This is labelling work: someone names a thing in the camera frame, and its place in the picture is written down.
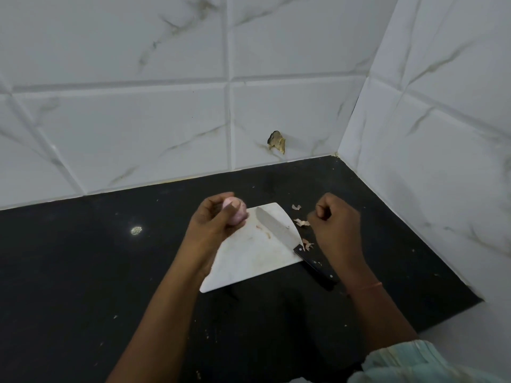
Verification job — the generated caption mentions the white plastic cutting board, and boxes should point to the white plastic cutting board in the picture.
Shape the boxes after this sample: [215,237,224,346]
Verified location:
[199,202,304,294]

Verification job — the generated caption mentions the person's right hand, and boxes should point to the person's right hand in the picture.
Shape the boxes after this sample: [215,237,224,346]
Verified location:
[307,193,380,294]

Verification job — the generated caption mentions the person's left forearm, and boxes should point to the person's left forearm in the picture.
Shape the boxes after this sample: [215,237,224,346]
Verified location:
[105,253,212,383]

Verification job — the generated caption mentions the small onion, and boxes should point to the small onion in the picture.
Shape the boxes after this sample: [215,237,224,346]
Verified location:
[223,197,248,227]

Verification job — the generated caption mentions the person's left hand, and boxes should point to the person's left hand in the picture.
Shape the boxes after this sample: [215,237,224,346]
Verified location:
[178,192,244,276]

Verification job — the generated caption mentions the person's right forearm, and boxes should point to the person's right forearm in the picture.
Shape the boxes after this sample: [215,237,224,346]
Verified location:
[346,285,420,354]

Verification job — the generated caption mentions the black-handled kitchen knife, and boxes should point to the black-handled kitchen knife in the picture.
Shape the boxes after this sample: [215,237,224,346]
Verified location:
[255,206,341,293]

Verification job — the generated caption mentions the orange thread bracelet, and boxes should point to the orange thread bracelet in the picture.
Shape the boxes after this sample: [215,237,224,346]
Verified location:
[345,281,383,296]

